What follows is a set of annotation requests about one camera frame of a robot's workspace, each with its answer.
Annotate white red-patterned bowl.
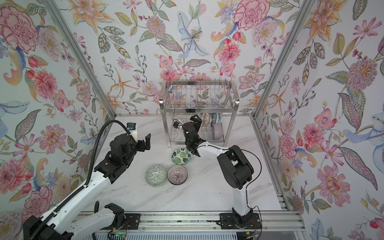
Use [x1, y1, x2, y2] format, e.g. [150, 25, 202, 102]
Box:
[202, 113, 212, 127]

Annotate left aluminium frame post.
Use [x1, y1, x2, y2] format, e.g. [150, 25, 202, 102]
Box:
[42, 0, 116, 119]

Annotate right aluminium frame post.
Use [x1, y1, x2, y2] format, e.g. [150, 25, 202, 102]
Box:
[253, 0, 314, 120]

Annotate steel two-tier dish rack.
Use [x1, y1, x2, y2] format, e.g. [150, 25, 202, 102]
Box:
[159, 80, 240, 148]

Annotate purple striped bowl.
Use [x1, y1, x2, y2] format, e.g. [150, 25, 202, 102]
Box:
[168, 165, 188, 186]

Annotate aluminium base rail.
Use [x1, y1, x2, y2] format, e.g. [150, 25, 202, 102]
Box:
[71, 211, 307, 233]

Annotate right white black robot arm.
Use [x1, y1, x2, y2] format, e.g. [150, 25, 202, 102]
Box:
[182, 115, 254, 229]

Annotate blue floral ceramic bowl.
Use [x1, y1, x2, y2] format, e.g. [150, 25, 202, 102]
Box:
[211, 113, 222, 127]

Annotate aluminium frame post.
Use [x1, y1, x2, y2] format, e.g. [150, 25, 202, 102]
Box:
[42, 0, 116, 119]
[253, 0, 314, 120]

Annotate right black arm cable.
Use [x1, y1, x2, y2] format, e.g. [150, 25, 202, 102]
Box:
[203, 145, 263, 229]

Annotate blue-rimmed leaf bowl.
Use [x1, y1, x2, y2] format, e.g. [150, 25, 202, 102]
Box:
[171, 148, 192, 165]

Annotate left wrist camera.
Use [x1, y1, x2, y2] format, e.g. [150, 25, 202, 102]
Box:
[127, 122, 138, 142]

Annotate green geometric patterned bowl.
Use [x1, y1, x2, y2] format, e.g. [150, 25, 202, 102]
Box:
[145, 165, 167, 187]

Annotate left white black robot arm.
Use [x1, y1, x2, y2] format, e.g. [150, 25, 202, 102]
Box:
[23, 134, 151, 240]

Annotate plain lilac ceramic bowl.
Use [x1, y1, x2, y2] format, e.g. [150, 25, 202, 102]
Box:
[212, 124, 224, 141]

